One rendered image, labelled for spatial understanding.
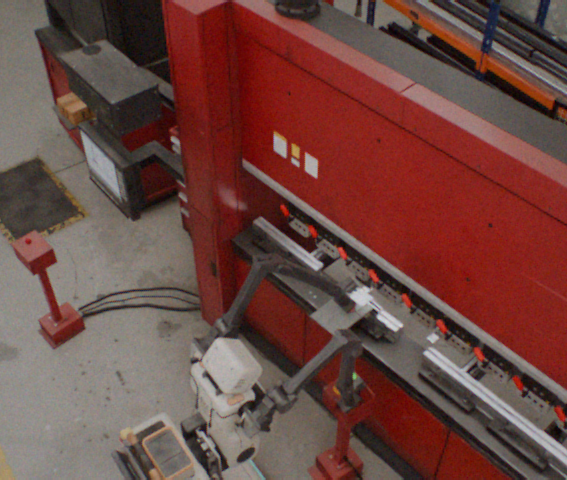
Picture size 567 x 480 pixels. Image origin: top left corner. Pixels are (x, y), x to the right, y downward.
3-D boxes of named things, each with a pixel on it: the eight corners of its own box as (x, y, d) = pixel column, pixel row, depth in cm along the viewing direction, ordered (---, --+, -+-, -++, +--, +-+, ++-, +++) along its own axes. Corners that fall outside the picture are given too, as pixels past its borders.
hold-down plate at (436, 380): (417, 375, 359) (418, 371, 356) (425, 368, 361) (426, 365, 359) (468, 414, 344) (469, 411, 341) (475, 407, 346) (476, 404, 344)
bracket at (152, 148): (121, 167, 422) (119, 158, 417) (156, 148, 434) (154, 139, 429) (163, 202, 402) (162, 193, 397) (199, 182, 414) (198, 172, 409)
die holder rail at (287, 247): (252, 233, 424) (252, 221, 417) (260, 228, 427) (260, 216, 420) (315, 282, 399) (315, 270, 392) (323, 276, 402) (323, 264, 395)
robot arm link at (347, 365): (338, 332, 314) (354, 349, 308) (348, 326, 316) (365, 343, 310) (331, 386, 346) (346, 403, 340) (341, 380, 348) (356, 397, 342)
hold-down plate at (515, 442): (485, 428, 339) (487, 425, 336) (492, 421, 341) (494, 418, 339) (541, 473, 324) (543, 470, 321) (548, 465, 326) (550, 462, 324)
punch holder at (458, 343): (440, 338, 336) (446, 315, 324) (452, 328, 340) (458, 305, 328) (466, 358, 329) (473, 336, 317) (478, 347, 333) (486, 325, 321)
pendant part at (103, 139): (89, 177, 402) (76, 123, 375) (109, 168, 407) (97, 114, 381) (132, 223, 378) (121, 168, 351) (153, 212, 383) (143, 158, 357)
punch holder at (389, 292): (374, 289, 356) (377, 266, 344) (386, 279, 360) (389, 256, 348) (398, 307, 349) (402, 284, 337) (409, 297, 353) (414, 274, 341)
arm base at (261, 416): (242, 409, 308) (258, 430, 301) (255, 395, 307) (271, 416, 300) (253, 411, 315) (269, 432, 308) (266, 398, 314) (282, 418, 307)
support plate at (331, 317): (309, 316, 368) (310, 315, 368) (346, 288, 381) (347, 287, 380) (336, 338, 359) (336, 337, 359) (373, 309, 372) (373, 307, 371)
